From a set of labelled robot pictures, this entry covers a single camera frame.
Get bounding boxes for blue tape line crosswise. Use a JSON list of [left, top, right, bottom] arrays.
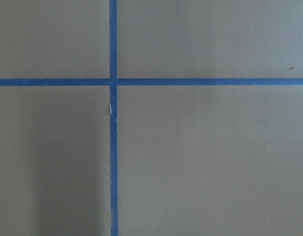
[[0, 78, 303, 87]]

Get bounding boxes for blue tape line lengthwise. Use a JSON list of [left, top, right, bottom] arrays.
[[109, 0, 118, 236]]

